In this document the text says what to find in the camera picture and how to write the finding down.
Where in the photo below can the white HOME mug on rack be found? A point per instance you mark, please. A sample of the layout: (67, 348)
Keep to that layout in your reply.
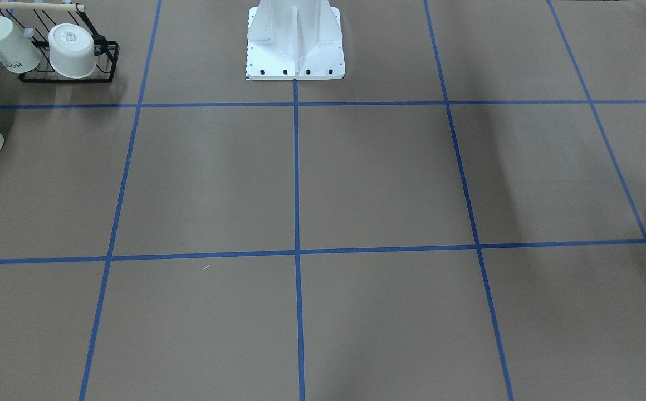
(17, 53)

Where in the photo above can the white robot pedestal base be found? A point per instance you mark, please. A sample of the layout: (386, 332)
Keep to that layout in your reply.
(294, 40)

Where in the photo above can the black wire mug rack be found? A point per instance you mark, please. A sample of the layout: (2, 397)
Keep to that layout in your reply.
(36, 18)

